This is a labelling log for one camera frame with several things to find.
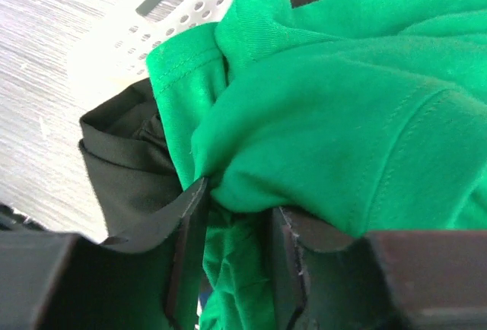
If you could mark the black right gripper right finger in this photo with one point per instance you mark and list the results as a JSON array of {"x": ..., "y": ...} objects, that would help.
[{"x": 390, "y": 279}]

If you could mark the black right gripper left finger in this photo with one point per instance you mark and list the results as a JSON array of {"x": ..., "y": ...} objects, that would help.
[{"x": 147, "y": 277}]

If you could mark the black t shirt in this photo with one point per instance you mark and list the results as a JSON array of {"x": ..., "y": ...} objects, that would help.
[{"x": 129, "y": 155}]

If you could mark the green t shirt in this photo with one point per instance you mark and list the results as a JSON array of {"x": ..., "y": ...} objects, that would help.
[{"x": 370, "y": 114}]

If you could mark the white plastic basket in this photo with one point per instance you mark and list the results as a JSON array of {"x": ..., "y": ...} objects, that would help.
[{"x": 115, "y": 49}]

